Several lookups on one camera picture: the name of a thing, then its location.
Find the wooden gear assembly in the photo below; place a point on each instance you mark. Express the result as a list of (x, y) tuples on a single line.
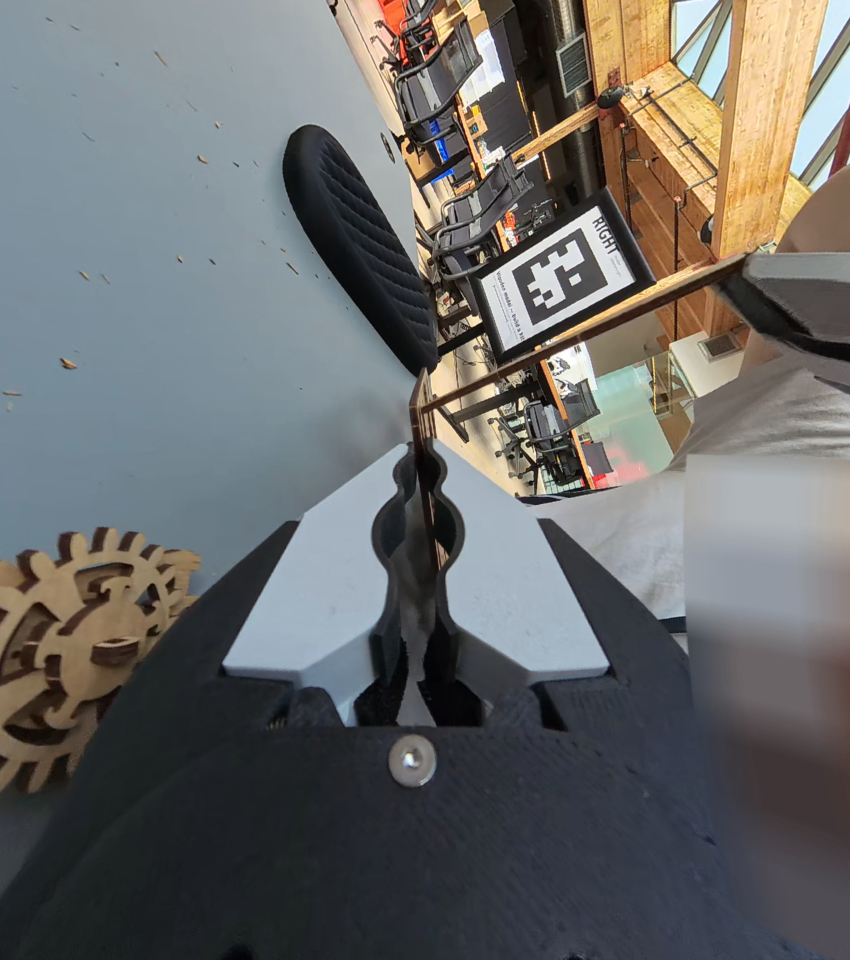
[(35, 652)]

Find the white t-shirt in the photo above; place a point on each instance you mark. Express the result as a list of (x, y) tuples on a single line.
[(754, 427)]

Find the laser-cut wooden parts sheet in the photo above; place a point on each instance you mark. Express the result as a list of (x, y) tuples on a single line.
[(419, 390)]

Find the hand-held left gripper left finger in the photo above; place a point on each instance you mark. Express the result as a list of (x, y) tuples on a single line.
[(305, 600)]

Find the black office chair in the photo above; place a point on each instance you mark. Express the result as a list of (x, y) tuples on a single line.
[(477, 225), (436, 82), (563, 435)]

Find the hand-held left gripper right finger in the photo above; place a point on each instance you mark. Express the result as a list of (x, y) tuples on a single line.
[(522, 600)]

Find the framed marker sign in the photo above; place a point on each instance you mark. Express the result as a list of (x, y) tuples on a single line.
[(560, 277)]

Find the tapered wooden stick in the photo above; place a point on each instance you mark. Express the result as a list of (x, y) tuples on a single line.
[(582, 334)]

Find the black chair armrest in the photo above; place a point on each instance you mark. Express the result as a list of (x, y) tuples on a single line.
[(357, 240)]

